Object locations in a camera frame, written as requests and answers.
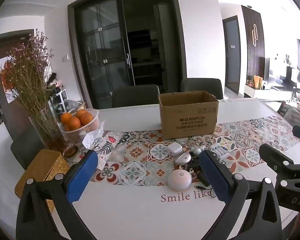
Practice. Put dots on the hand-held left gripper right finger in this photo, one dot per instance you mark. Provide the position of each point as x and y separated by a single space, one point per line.
215 177

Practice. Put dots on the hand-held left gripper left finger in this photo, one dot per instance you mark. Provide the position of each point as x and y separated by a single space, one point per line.
82 177

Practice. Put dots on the silver oval case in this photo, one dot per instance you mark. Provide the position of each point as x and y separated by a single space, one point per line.
183 158

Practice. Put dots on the brown cardboard box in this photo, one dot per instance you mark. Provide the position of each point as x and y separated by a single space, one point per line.
187 120

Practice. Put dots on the white battery charger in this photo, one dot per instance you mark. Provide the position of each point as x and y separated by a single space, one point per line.
220 151

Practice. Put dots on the small dish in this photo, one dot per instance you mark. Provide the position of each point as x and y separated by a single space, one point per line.
71 152

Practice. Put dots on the white astronaut figurine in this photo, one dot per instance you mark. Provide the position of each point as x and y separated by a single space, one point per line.
197 151

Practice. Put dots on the pink round night light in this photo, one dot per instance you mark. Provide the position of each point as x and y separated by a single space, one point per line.
178 180

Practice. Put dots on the white tissue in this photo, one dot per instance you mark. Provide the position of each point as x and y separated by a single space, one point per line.
90 138

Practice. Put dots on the leaf print cloth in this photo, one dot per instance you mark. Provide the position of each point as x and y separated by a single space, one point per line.
107 142

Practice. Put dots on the gold tissue box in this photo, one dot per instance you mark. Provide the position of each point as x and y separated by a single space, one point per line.
40 165

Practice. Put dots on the white fruit basket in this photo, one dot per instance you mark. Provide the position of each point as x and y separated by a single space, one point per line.
75 133

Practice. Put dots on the white power adapter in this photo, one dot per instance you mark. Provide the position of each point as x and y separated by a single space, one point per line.
174 148

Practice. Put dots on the white tv cabinet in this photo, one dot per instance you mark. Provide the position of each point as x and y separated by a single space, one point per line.
265 93

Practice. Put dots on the orange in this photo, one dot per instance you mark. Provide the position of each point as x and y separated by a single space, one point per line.
66 118
87 118
74 123
80 112

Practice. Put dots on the glass vase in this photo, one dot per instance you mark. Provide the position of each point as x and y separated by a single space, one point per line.
47 130

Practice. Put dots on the grey dining chair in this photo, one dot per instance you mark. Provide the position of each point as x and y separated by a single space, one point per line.
135 96
202 85
25 150

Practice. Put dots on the television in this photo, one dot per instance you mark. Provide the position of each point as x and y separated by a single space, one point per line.
266 70

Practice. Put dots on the white shelf unit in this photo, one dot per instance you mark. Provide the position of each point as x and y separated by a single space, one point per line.
62 97

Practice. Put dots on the brown wooden door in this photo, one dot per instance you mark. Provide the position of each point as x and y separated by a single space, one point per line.
12 115

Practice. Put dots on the dark interior door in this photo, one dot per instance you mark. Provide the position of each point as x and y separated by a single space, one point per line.
232 55

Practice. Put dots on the dried flower bouquet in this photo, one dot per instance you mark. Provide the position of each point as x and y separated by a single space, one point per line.
27 80

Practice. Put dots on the dark glass sliding door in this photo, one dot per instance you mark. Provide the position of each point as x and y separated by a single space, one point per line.
102 42

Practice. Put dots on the metal wall ornament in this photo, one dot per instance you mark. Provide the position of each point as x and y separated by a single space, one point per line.
253 33

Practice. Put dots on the white light switch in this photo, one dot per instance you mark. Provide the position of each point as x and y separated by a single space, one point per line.
65 57

